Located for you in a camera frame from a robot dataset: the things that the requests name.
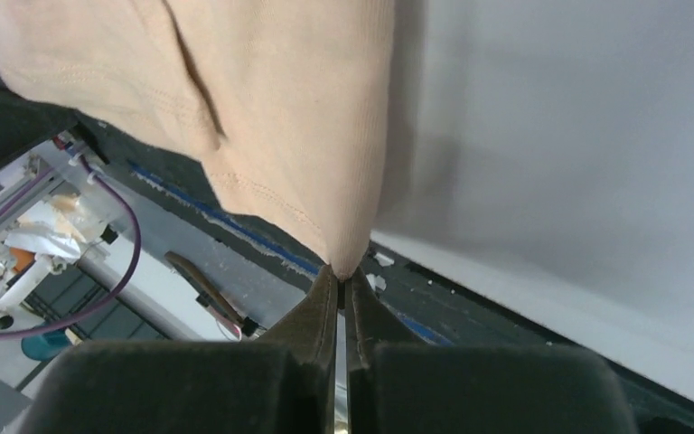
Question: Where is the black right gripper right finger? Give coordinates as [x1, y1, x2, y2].
[344, 272, 637, 433]

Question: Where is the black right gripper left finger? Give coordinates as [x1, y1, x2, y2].
[19, 266, 339, 433]

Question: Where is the beige t shirt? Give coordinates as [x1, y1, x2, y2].
[0, 1, 395, 278]

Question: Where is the aluminium frame rail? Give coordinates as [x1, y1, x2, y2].
[0, 174, 198, 433]

